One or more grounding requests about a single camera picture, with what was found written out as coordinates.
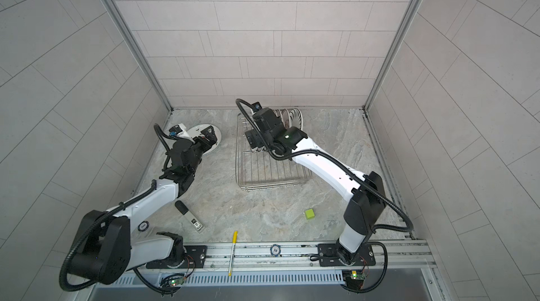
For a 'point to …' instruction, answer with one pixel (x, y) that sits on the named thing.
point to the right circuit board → (354, 278)
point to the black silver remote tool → (198, 227)
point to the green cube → (309, 214)
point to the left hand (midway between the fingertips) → (212, 127)
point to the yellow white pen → (234, 240)
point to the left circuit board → (176, 282)
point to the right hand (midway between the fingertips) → (260, 129)
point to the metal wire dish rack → (257, 170)
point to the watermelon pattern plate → (195, 131)
